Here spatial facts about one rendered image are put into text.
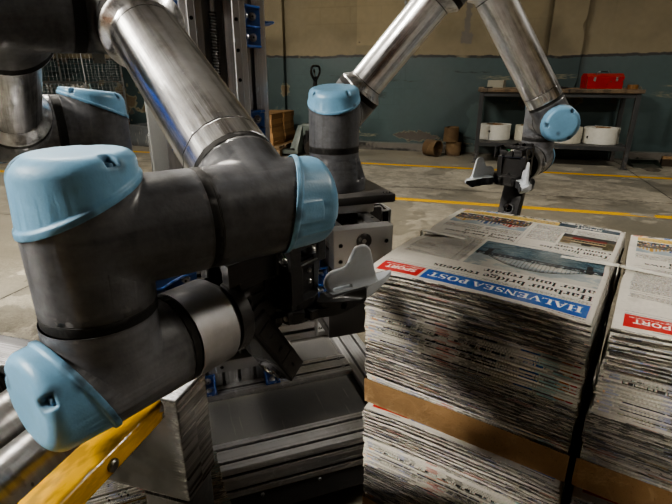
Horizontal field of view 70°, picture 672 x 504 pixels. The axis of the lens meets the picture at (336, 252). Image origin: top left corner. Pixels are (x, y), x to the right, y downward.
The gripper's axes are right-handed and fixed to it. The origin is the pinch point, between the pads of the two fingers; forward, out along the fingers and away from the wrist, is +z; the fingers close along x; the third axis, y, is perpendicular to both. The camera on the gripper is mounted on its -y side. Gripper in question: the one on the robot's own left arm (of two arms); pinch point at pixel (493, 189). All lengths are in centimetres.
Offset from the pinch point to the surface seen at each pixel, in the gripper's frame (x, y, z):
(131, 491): -37, -47, 66
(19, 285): -246, -86, 7
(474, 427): 15, -22, 44
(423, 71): -289, 24, -548
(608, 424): 30, -15, 43
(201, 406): -3, -9, 73
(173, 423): -2, -8, 76
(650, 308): 30.7, -2.5, 36.7
